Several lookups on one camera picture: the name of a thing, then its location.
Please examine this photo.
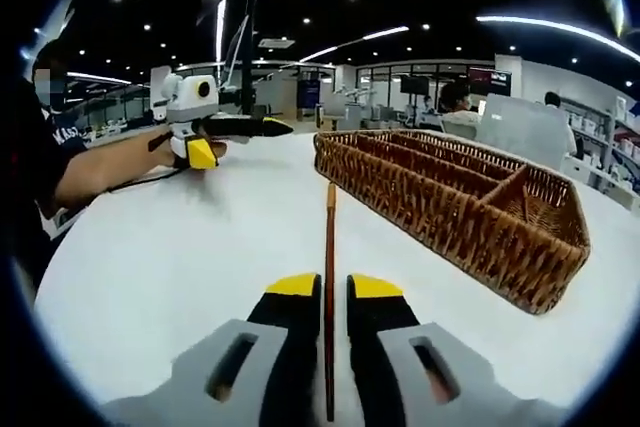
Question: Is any long ceiling light strip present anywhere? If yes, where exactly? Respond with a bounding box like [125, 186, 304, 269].
[298, 25, 410, 64]
[474, 15, 640, 64]

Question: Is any white desk partition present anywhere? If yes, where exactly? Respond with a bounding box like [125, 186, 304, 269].
[474, 92, 576, 171]

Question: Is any person's head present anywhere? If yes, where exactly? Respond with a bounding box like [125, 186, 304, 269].
[30, 41, 72, 116]

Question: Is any black monitor on stand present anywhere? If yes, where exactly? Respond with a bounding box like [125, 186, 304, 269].
[399, 75, 430, 96]

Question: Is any wall screen with red picture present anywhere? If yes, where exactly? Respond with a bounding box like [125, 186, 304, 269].
[468, 68, 512, 97]

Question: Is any brown wicker utensil storage tray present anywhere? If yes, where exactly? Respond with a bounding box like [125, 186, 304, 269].
[313, 129, 592, 316]

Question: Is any metal shelf with white boxes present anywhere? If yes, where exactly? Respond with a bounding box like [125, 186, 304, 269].
[564, 96, 640, 193]

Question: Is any black stand pole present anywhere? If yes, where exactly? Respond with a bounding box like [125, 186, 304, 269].
[240, 0, 259, 116]

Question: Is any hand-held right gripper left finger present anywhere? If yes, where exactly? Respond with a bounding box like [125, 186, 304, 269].
[102, 271, 323, 427]

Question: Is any person's torso in dark shirt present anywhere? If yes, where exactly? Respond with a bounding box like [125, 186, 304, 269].
[9, 76, 90, 288]

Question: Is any person's left hand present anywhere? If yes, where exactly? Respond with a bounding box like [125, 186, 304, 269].
[149, 132, 229, 172]

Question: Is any dark blue standing banner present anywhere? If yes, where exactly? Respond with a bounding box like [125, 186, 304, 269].
[295, 77, 321, 111]

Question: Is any white office chair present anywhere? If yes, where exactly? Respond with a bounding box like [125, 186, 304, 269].
[42, 206, 86, 241]

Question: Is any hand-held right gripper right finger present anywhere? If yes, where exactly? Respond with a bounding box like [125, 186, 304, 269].
[346, 273, 566, 427]

